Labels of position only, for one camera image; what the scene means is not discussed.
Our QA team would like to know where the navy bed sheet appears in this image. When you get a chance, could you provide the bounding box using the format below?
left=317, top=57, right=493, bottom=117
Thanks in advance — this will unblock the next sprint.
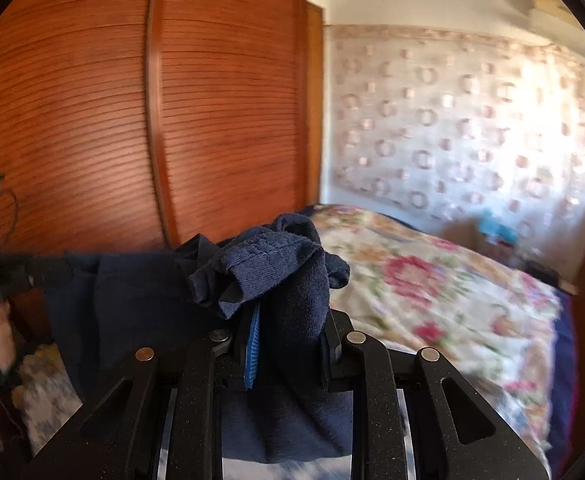
left=547, top=284, right=581, bottom=462

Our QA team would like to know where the blue and white floral sheet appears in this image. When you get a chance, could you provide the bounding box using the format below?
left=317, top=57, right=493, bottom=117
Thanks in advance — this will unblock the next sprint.
left=15, top=352, right=86, bottom=454

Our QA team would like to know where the blue plastic bag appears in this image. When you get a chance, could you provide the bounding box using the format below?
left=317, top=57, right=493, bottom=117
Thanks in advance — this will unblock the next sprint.
left=478, top=210, right=519, bottom=244

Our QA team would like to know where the floral quilt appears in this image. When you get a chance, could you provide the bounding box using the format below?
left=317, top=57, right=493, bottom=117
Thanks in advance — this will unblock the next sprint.
left=306, top=203, right=566, bottom=467

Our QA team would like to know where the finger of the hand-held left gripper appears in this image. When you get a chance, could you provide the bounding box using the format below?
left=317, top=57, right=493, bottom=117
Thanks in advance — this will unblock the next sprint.
left=31, top=256, right=72, bottom=287

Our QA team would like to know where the navy printed t-shirt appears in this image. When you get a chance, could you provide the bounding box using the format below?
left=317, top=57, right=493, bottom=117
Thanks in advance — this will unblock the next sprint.
left=42, top=212, right=356, bottom=466

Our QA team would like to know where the circle patterned sheer curtain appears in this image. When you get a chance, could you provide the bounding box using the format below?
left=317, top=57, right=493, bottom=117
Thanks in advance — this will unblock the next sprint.
left=325, top=25, right=585, bottom=242

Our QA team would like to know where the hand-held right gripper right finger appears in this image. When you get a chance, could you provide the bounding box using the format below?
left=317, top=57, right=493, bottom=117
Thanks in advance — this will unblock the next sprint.
left=326, top=309, right=548, bottom=480

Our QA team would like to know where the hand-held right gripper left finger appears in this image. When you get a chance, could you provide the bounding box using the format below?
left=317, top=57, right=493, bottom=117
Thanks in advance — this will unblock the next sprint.
left=22, top=304, right=263, bottom=480

